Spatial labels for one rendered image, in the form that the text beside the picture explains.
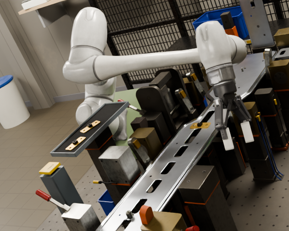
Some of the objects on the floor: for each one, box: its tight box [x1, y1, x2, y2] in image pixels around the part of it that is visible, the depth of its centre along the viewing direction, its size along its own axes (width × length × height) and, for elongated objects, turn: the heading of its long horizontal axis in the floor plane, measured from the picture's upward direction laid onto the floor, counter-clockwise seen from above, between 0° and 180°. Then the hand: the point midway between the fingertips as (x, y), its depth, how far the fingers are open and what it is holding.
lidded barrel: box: [0, 75, 30, 129], centre depth 597 cm, size 47×47×58 cm
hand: (239, 142), depth 150 cm, fingers open, 13 cm apart
